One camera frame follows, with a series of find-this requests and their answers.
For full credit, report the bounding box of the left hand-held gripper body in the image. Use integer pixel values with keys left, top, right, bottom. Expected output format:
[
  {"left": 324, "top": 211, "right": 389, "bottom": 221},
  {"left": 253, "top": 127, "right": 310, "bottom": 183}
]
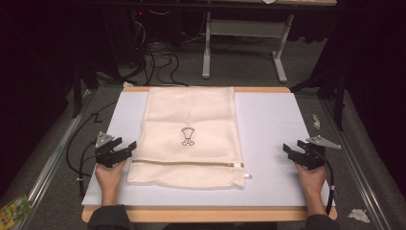
[{"left": 94, "top": 131, "right": 133, "bottom": 169}]

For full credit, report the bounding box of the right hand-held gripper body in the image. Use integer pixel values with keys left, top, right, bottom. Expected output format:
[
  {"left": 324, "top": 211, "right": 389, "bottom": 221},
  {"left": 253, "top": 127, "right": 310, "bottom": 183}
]
[{"left": 293, "top": 135, "right": 342, "bottom": 171}]

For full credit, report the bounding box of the cream mesh laundry bag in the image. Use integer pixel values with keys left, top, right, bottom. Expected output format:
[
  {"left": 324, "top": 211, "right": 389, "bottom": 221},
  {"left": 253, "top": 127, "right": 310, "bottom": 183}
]
[{"left": 126, "top": 85, "right": 254, "bottom": 191}]

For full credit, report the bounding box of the person's left hand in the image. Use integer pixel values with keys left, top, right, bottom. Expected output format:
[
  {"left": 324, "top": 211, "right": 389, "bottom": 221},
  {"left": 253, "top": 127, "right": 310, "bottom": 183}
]
[{"left": 94, "top": 158, "right": 127, "bottom": 194}]

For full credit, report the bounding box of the person's right hand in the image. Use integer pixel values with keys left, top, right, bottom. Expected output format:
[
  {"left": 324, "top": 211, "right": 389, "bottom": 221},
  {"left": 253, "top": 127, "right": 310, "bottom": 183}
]
[{"left": 293, "top": 161, "right": 327, "bottom": 196}]

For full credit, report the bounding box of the white table mat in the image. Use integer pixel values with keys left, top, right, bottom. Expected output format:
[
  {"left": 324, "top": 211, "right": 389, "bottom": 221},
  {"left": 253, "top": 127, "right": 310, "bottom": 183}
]
[{"left": 80, "top": 90, "right": 337, "bottom": 208}]

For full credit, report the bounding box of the black metal stand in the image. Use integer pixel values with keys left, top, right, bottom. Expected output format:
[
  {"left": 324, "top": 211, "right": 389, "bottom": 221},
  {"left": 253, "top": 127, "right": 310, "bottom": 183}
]
[
  {"left": 70, "top": 59, "right": 101, "bottom": 120},
  {"left": 288, "top": 67, "right": 349, "bottom": 132}
]

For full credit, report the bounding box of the crumpled white paper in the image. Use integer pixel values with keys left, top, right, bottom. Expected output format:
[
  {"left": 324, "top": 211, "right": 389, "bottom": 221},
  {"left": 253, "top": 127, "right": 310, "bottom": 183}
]
[{"left": 347, "top": 208, "right": 372, "bottom": 224}]

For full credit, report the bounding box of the green printed packet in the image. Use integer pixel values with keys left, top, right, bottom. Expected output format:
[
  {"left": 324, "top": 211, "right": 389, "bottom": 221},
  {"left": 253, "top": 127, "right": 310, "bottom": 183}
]
[{"left": 0, "top": 193, "right": 34, "bottom": 230}]

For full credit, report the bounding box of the white-framed desk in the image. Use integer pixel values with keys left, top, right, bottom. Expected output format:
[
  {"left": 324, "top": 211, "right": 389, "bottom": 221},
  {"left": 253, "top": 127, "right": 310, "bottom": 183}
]
[{"left": 201, "top": 0, "right": 338, "bottom": 84}]

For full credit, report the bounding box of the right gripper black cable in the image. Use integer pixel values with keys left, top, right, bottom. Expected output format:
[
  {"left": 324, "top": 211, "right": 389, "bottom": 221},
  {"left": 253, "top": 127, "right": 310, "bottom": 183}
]
[{"left": 313, "top": 149, "right": 336, "bottom": 217}]

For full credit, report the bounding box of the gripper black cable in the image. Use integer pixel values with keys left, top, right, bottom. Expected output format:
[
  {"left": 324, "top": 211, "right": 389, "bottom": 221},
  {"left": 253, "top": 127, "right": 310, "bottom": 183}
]
[
  {"left": 313, "top": 149, "right": 336, "bottom": 217},
  {"left": 77, "top": 142, "right": 99, "bottom": 199}
]

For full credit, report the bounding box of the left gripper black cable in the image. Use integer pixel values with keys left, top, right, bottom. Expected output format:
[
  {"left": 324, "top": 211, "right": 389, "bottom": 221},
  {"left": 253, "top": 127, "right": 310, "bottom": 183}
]
[{"left": 77, "top": 142, "right": 99, "bottom": 199}]

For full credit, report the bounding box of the thin black floor cable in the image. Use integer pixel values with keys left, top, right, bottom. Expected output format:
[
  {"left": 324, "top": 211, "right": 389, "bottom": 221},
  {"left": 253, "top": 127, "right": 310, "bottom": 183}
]
[{"left": 65, "top": 100, "right": 119, "bottom": 178}]

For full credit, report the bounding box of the metal floor rail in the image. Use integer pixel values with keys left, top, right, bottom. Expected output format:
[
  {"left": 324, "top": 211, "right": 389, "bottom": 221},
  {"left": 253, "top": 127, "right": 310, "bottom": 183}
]
[
  {"left": 11, "top": 89, "right": 94, "bottom": 230},
  {"left": 320, "top": 98, "right": 395, "bottom": 230}
]

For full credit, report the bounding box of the tangle of black floor cables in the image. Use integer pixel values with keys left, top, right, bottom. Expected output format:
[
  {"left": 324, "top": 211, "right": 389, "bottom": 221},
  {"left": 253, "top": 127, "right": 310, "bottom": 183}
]
[{"left": 126, "top": 9, "right": 190, "bottom": 87}]

